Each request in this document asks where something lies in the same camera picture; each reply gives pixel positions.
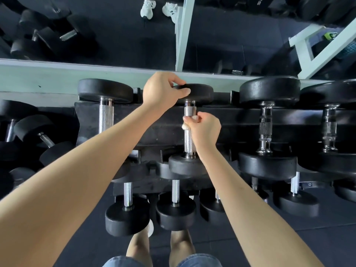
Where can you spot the person's right hand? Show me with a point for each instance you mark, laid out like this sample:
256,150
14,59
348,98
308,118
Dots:
205,133

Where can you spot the person's left hand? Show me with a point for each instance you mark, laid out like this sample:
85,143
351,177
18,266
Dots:
158,91

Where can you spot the white wet wipe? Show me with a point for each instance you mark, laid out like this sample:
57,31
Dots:
185,126

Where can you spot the person's left forearm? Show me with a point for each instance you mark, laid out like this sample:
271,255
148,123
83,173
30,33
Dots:
64,186

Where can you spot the person's right forearm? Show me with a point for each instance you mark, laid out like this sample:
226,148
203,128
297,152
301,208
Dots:
256,219

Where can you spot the black dumbbell rack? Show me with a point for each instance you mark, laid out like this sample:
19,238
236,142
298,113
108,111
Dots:
155,130

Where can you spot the person's left white sneaker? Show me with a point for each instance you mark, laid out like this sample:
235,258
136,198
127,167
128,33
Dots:
151,229

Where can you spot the person's right leg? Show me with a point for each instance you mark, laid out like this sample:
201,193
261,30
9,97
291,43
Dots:
180,247

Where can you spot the medium black dumbbell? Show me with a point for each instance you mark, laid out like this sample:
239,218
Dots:
346,193

